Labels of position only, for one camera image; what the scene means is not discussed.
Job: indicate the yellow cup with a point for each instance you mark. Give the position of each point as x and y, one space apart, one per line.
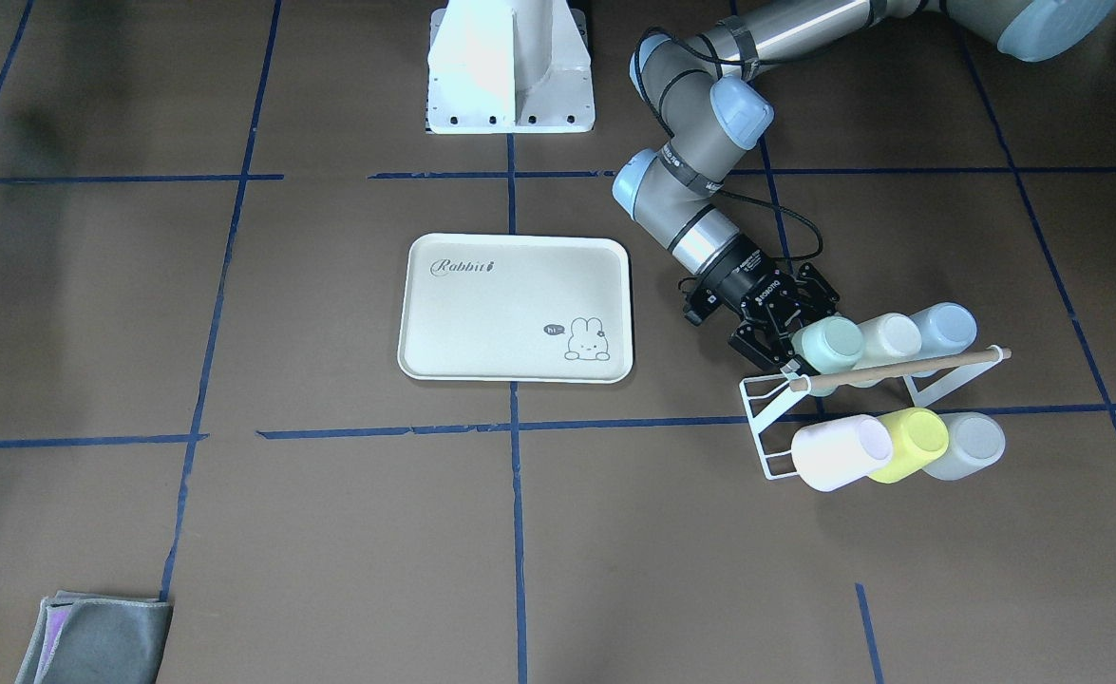
918 436

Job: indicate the cream rabbit serving tray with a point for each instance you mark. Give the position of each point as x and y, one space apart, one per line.
553 310

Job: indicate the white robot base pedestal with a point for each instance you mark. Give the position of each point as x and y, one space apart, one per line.
510 67

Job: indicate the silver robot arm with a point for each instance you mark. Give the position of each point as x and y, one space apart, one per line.
700 91

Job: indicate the white wire cup rack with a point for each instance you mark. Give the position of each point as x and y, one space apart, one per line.
768 399

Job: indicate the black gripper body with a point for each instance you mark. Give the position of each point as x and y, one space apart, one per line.
750 282

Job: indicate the green cup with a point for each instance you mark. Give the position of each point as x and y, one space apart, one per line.
833 344

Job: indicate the grey cup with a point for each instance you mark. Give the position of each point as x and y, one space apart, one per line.
975 441

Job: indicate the cream cup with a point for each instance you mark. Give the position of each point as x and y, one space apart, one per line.
889 339

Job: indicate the folded grey cloth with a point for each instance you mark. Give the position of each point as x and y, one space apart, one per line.
95 638

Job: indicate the blue cup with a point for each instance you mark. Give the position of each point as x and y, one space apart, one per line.
945 329

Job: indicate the pink cup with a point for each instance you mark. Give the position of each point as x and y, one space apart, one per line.
839 452

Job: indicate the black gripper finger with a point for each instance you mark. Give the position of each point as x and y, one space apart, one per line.
766 350
812 296

